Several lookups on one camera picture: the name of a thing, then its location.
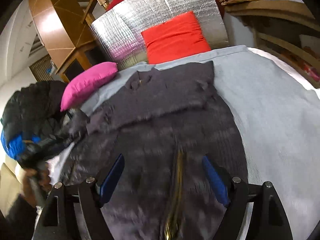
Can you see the person's left hand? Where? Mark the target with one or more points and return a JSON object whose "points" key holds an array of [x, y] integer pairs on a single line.
{"points": [[35, 180]]}

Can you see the blue garment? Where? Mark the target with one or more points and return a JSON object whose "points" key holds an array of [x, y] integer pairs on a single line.
{"points": [[15, 147]]}

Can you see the dark grey quilted jacket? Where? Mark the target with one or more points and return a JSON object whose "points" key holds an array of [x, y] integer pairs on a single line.
{"points": [[163, 122]]}

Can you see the wooden cabinet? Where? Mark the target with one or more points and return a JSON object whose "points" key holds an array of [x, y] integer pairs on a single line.
{"points": [[69, 41]]}

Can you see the silver foil headboard panel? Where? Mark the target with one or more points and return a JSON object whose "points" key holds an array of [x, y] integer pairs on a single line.
{"points": [[119, 29]]}

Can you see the wooden shelf unit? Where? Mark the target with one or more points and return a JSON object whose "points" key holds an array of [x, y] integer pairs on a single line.
{"points": [[285, 29]]}

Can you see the black puffer jacket pile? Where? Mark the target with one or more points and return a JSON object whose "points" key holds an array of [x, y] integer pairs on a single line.
{"points": [[35, 111]]}

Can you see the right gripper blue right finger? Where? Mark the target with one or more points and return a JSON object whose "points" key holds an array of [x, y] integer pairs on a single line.
{"points": [[218, 179]]}

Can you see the red pillow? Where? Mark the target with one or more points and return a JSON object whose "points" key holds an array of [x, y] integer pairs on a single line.
{"points": [[174, 39]]}

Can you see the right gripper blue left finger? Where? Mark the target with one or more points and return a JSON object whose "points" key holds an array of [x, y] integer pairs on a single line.
{"points": [[109, 177]]}

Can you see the pink pillow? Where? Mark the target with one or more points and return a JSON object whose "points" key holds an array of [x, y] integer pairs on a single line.
{"points": [[85, 84]]}

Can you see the light grey bed blanket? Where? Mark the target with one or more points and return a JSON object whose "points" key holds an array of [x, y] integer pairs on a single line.
{"points": [[277, 114]]}

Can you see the wooden ladder frame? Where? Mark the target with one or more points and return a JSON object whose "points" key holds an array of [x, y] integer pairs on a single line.
{"points": [[88, 17]]}

